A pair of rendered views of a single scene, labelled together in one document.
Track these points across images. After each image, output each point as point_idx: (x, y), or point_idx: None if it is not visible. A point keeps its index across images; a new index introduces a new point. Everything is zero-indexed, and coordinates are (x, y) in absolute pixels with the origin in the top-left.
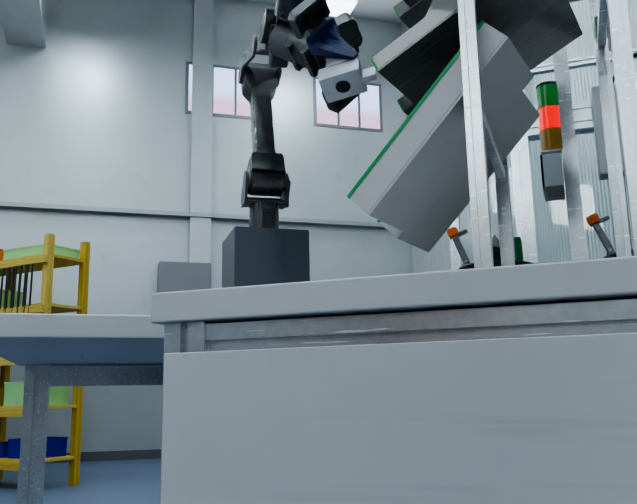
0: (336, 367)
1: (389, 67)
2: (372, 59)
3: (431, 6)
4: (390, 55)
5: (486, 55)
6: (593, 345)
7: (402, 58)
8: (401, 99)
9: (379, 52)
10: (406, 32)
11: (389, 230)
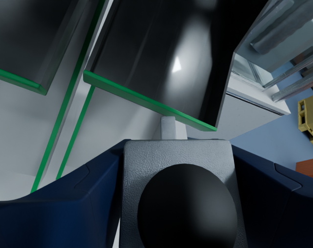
0: None
1: (198, 115)
2: (215, 129)
3: (244, 38)
4: (212, 108)
5: None
6: None
7: (202, 98)
8: (43, 79)
9: (219, 117)
10: (228, 78)
11: (41, 182)
